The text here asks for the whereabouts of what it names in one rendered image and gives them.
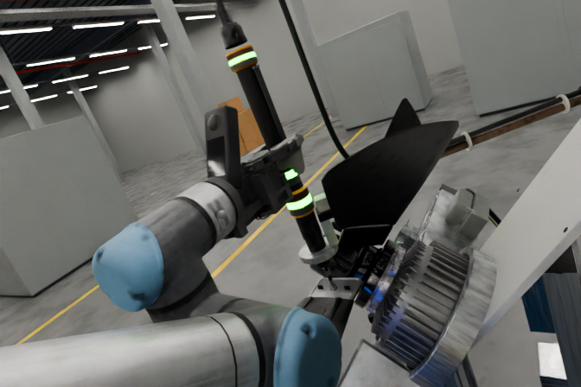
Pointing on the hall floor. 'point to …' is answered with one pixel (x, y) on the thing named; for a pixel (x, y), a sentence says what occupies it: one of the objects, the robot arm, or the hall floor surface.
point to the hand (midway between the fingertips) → (285, 138)
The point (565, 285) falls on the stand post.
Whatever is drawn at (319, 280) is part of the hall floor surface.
